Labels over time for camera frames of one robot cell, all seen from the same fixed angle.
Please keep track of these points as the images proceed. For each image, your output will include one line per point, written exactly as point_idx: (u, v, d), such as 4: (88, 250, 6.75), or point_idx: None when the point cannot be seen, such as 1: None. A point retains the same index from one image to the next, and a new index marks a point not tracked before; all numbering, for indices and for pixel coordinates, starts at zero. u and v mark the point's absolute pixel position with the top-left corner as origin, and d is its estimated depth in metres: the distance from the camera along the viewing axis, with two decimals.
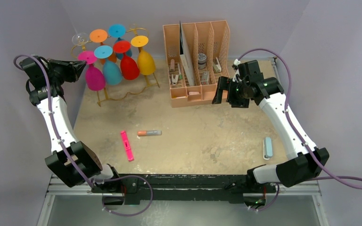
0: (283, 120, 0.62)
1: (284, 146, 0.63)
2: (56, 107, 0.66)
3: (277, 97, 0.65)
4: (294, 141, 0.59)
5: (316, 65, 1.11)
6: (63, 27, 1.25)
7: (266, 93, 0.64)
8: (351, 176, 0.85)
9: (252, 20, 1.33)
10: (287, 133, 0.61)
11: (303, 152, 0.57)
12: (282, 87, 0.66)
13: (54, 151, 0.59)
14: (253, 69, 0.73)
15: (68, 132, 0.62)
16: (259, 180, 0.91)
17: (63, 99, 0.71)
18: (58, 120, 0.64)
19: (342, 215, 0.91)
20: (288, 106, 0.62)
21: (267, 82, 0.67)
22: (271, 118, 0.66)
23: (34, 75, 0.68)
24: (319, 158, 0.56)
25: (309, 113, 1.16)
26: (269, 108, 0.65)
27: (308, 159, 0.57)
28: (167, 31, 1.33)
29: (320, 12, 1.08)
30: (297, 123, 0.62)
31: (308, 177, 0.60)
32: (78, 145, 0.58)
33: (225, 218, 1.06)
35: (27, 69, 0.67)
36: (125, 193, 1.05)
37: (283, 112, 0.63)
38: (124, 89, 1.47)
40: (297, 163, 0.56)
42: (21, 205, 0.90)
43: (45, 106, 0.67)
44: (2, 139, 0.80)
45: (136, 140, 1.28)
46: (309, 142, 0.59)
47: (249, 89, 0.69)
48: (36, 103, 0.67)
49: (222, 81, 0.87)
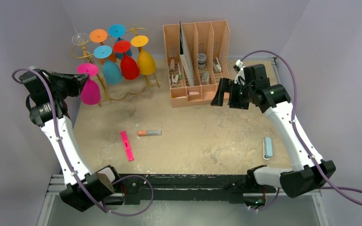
0: (290, 131, 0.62)
1: (291, 158, 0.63)
2: (63, 131, 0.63)
3: (284, 107, 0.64)
4: (300, 153, 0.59)
5: (315, 65, 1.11)
6: (63, 27, 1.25)
7: (272, 102, 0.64)
8: (351, 175, 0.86)
9: (251, 20, 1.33)
10: (293, 145, 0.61)
11: (309, 165, 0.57)
12: (289, 95, 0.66)
13: (68, 184, 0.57)
14: (260, 74, 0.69)
15: (80, 162, 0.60)
16: (259, 181, 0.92)
17: (68, 117, 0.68)
18: (68, 147, 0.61)
19: (342, 215, 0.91)
20: (295, 116, 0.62)
21: (274, 89, 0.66)
22: (277, 127, 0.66)
23: (35, 91, 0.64)
24: (325, 171, 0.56)
25: (309, 113, 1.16)
26: (275, 117, 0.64)
27: (314, 173, 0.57)
28: (167, 31, 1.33)
29: (320, 12, 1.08)
30: (303, 133, 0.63)
31: (313, 188, 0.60)
32: (93, 177, 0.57)
33: (225, 218, 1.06)
35: (29, 84, 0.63)
36: (125, 193, 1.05)
37: (290, 123, 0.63)
38: (124, 89, 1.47)
40: (302, 175, 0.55)
42: (21, 205, 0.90)
43: (51, 128, 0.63)
44: (2, 139, 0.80)
45: (135, 140, 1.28)
46: (316, 155, 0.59)
47: (254, 97, 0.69)
48: (40, 125, 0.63)
49: (223, 83, 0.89)
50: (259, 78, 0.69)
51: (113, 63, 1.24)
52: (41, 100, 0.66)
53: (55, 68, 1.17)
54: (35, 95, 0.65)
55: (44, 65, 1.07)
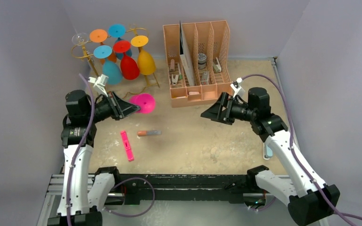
0: (290, 158, 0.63)
1: (294, 184, 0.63)
2: (79, 159, 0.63)
3: (283, 134, 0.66)
4: (302, 178, 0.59)
5: (315, 65, 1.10)
6: (63, 27, 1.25)
7: (270, 132, 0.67)
8: (349, 175, 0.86)
9: (251, 20, 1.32)
10: (295, 171, 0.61)
11: (312, 190, 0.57)
12: (285, 124, 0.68)
13: (58, 214, 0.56)
14: (263, 104, 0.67)
15: (78, 196, 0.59)
16: (259, 184, 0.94)
17: (90, 147, 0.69)
18: (75, 178, 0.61)
19: (342, 216, 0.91)
20: (293, 142, 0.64)
21: (271, 119, 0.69)
22: (279, 155, 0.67)
23: (72, 113, 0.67)
24: (329, 196, 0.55)
25: (311, 113, 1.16)
26: (275, 145, 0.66)
27: (317, 197, 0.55)
28: (167, 31, 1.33)
29: (320, 11, 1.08)
30: (303, 158, 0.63)
31: (323, 216, 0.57)
32: (81, 218, 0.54)
33: (225, 218, 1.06)
35: (71, 109, 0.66)
36: (124, 193, 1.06)
37: (289, 149, 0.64)
38: (124, 88, 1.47)
40: (307, 200, 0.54)
42: (20, 205, 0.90)
43: (70, 154, 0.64)
44: (2, 138, 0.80)
45: (135, 140, 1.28)
46: (318, 180, 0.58)
47: (253, 125, 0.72)
48: (64, 145, 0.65)
49: (224, 97, 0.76)
50: (262, 107, 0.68)
51: (113, 63, 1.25)
52: (78, 121, 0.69)
53: (55, 67, 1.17)
54: (73, 117, 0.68)
55: (44, 65, 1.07)
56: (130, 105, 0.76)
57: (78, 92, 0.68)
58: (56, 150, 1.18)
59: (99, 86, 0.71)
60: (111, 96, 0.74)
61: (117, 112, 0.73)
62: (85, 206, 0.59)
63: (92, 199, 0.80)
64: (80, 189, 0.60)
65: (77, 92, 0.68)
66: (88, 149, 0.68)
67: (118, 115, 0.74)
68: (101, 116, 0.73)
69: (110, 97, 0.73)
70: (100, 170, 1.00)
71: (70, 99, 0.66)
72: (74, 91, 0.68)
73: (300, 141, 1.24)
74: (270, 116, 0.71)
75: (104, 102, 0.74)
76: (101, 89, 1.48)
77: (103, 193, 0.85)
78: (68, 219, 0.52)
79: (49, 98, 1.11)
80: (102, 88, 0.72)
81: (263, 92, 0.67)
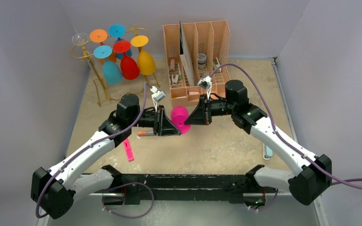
0: (277, 141, 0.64)
1: (289, 166, 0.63)
2: (98, 145, 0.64)
3: (263, 122, 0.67)
4: (293, 157, 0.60)
5: (316, 66, 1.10)
6: (63, 28, 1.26)
7: (252, 122, 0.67)
8: (348, 175, 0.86)
9: (251, 20, 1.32)
10: (285, 151, 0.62)
11: (306, 165, 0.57)
12: (264, 111, 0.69)
13: (49, 170, 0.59)
14: (242, 97, 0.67)
15: (74, 169, 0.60)
16: (261, 183, 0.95)
17: (113, 144, 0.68)
18: (85, 154, 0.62)
19: (342, 216, 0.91)
20: (275, 126, 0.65)
21: (250, 110, 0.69)
22: (266, 141, 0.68)
23: (119, 112, 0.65)
24: (324, 166, 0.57)
25: (311, 113, 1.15)
26: (259, 133, 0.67)
27: (313, 170, 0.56)
28: (167, 31, 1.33)
29: (320, 12, 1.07)
30: (289, 138, 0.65)
31: (324, 187, 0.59)
32: (57, 187, 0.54)
33: (225, 219, 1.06)
35: (119, 109, 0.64)
36: (124, 193, 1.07)
37: (274, 133, 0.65)
38: (124, 88, 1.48)
40: (305, 176, 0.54)
42: (19, 206, 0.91)
43: (97, 136, 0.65)
44: (3, 139, 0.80)
45: (135, 140, 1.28)
46: (308, 154, 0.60)
47: (234, 118, 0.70)
48: (98, 128, 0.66)
49: (202, 101, 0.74)
50: (241, 100, 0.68)
51: (113, 63, 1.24)
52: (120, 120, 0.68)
53: (55, 68, 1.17)
54: (118, 115, 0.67)
55: (44, 66, 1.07)
56: (171, 128, 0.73)
57: (134, 97, 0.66)
58: (56, 151, 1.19)
59: (153, 99, 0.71)
60: (159, 112, 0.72)
61: (156, 129, 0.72)
62: (69, 182, 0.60)
63: (76, 185, 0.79)
64: (78, 166, 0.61)
65: (133, 97, 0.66)
66: (111, 145, 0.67)
67: (155, 132, 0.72)
68: (143, 124, 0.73)
69: (157, 113, 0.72)
70: (108, 166, 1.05)
71: (124, 100, 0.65)
72: (133, 94, 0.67)
73: (300, 140, 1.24)
74: (248, 107, 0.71)
75: (152, 114, 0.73)
76: (101, 89, 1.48)
77: (93, 186, 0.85)
78: (49, 180, 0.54)
79: (49, 99, 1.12)
80: (155, 101, 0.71)
81: (240, 85, 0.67)
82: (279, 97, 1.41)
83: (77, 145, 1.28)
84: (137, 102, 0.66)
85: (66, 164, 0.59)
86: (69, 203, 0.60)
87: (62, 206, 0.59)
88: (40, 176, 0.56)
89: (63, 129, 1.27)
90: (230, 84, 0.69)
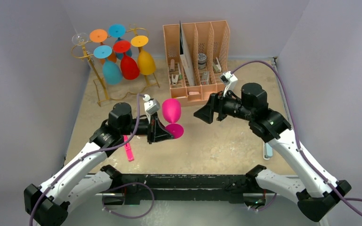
0: (300, 159, 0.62)
1: (305, 184, 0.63)
2: (89, 158, 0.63)
3: (287, 136, 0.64)
4: (316, 180, 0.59)
5: (316, 66, 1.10)
6: (63, 28, 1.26)
7: (276, 135, 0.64)
8: (348, 175, 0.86)
9: (251, 20, 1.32)
10: (308, 173, 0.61)
11: (328, 191, 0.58)
12: (288, 122, 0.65)
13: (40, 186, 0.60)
14: (261, 102, 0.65)
15: (64, 184, 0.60)
16: (261, 186, 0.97)
17: (105, 155, 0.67)
18: (75, 169, 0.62)
19: (342, 216, 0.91)
20: (300, 144, 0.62)
21: (272, 118, 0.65)
22: (286, 156, 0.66)
23: (110, 122, 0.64)
24: (343, 192, 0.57)
25: (311, 113, 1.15)
26: (282, 147, 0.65)
27: (333, 197, 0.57)
28: (167, 31, 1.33)
29: (320, 12, 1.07)
30: (312, 158, 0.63)
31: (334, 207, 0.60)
32: (48, 205, 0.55)
33: (224, 219, 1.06)
35: (111, 119, 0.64)
36: (124, 193, 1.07)
37: (297, 150, 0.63)
38: (124, 88, 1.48)
40: (323, 202, 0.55)
42: (19, 205, 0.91)
43: (87, 148, 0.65)
44: (3, 138, 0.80)
45: (135, 140, 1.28)
46: (331, 179, 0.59)
47: (252, 126, 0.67)
48: (89, 140, 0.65)
49: (213, 99, 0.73)
50: (259, 105, 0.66)
51: (113, 63, 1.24)
52: (112, 130, 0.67)
53: (55, 68, 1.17)
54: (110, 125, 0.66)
55: (44, 66, 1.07)
56: (165, 133, 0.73)
57: (126, 106, 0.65)
58: (56, 151, 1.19)
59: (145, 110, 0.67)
60: (152, 123, 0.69)
61: (149, 137, 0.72)
62: (60, 197, 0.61)
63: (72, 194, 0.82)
64: (69, 181, 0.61)
65: (125, 106, 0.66)
66: (103, 156, 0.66)
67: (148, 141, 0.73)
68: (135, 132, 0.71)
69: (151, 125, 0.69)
70: (107, 167, 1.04)
71: (116, 109, 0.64)
72: (125, 103, 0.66)
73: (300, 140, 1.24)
74: (267, 113, 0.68)
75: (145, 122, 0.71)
76: (101, 89, 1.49)
77: None
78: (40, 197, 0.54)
79: (49, 99, 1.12)
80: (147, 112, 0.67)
81: (259, 90, 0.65)
82: (279, 97, 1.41)
83: (77, 145, 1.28)
84: (130, 111, 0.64)
85: (56, 180, 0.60)
86: (64, 215, 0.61)
87: (57, 219, 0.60)
88: (31, 192, 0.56)
89: (63, 129, 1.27)
90: (247, 87, 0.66)
